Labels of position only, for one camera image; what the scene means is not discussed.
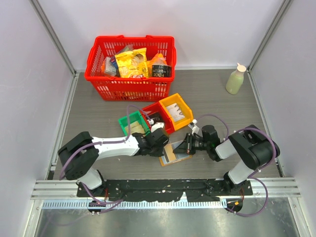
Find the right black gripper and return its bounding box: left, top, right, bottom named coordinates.
left=173, top=133, right=210, bottom=155

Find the yellow leather card holder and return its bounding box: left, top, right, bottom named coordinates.
left=159, top=141, right=192, bottom=166

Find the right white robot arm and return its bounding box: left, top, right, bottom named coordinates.
left=173, top=125, right=280, bottom=195

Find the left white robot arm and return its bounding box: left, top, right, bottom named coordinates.
left=58, top=128, right=169, bottom=197

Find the gold card in green bin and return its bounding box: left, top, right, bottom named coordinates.
left=124, top=121, right=145, bottom=135

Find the black card in red bin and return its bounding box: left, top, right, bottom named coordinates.
left=147, top=113, right=164, bottom=125

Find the white card in yellow bin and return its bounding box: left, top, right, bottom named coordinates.
left=166, top=103, right=185, bottom=122

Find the red plastic bin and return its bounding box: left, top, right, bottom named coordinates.
left=142, top=102, right=175, bottom=134

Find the green plastic bin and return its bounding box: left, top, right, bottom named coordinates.
left=118, top=111, right=150, bottom=136

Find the yellow plastic bin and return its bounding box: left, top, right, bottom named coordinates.
left=159, top=93, right=194, bottom=131

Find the red plastic shopping basket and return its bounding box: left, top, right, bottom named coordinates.
left=84, top=35, right=177, bottom=101

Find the black face cream jar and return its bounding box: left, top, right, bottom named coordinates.
left=152, top=64, right=172, bottom=78

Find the green lotion bottle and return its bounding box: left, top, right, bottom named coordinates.
left=225, top=63, right=246, bottom=95

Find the yellow snack bag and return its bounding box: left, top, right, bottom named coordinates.
left=115, top=47, right=149, bottom=78

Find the orange snack packet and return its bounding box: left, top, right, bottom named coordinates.
left=147, top=53, right=167, bottom=74

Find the grey boxed item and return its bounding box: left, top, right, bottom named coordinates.
left=101, top=57, right=117, bottom=77

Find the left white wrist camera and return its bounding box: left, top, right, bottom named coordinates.
left=148, top=119, right=165, bottom=132

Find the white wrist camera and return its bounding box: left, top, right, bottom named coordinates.
left=188, top=119, right=199, bottom=134
left=148, top=119, right=165, bottom=132

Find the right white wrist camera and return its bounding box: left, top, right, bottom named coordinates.
left=188, top=119, right=199, bottom=134

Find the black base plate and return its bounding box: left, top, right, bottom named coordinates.
left=90, top=179, right=253, bottom=202

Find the white slotted cable duct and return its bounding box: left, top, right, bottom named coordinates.
left=42, top=199, right=227, bottom=209

